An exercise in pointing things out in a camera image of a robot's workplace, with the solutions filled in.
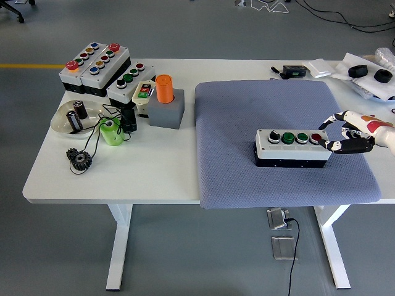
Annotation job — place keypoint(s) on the five-button box with mushroom button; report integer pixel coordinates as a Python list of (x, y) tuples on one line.
[(106, 74), (69, 77)]

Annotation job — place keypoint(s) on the white paper sheet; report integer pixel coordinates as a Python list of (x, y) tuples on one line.
[(350, 60)]

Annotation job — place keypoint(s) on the grey block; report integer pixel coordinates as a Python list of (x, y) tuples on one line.
[(165, 114)]

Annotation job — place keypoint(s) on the bubble wrap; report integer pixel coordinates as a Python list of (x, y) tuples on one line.
[(385, 55)]

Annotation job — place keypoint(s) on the green plastic cylinder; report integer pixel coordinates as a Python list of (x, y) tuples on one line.
[(111, 134)]

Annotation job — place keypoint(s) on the white table leg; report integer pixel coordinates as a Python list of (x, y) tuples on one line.
[(331, 243), (121, 240)]

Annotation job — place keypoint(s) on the grey metal floor stand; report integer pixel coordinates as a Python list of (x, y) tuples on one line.
[(240, 2)]

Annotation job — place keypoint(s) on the large dark metal gear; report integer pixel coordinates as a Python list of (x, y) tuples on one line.
[(81, 161)]

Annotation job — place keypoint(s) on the clear oval dish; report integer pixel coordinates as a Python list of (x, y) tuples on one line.
[(60, 123)]

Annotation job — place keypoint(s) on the brown capacitor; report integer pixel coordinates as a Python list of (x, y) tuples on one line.
[(74, 121), (81, 110)]

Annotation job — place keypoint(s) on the open metal floor socket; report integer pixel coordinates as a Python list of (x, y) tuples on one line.
[(277, 219)]

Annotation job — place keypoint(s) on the small dark metal gear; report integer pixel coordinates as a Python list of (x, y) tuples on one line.
[(71, 153)]

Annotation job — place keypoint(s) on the orange cylinder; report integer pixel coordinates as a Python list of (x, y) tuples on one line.
[(164, 89)]

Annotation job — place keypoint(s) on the four-control white black button box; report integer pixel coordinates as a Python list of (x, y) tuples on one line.
[(290, 151), (118, 92)]

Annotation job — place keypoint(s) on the grey-blue textured mat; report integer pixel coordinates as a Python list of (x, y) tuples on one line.
[(231, 154)]

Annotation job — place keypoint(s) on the black electronic module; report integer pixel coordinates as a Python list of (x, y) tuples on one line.
[(294, 71)]

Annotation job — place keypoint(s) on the white switch plate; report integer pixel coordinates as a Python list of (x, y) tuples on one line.
[(318, 68)]

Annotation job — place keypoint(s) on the black office chair base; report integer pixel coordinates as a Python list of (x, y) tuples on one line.
[(12, 7)]

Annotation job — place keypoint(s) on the cream red-green switch box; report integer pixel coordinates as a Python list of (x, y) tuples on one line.
[(142, 92)]

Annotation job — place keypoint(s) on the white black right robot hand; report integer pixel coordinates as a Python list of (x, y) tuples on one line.
[(358, 123)]

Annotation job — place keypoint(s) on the closed metal floor plate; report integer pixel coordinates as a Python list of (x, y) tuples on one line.
[(284, 248)]

